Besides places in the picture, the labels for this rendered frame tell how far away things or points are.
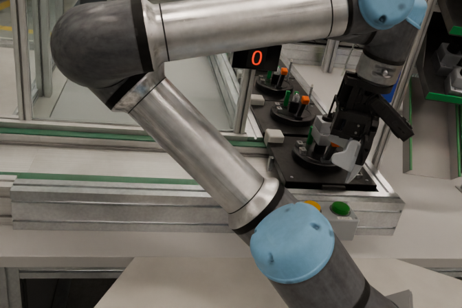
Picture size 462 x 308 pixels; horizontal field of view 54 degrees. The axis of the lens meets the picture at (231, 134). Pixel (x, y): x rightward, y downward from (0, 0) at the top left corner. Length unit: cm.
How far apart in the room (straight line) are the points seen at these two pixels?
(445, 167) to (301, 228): 74
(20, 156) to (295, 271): 80
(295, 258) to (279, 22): 31
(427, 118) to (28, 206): 101
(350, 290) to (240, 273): 37
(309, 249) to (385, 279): 49
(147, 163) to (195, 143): 49
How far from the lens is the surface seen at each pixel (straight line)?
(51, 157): 120
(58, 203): 102
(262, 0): 60
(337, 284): 65
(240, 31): 59
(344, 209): 105
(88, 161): 118
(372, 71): 82
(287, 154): 121
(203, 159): 71
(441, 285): 115
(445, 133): 133
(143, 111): 71
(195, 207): 101
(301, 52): 238
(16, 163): 119
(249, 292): 95
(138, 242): 102
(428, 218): 136
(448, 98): 120
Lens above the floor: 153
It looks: 27 degrees down
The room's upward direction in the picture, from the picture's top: 9 degrees clockwise
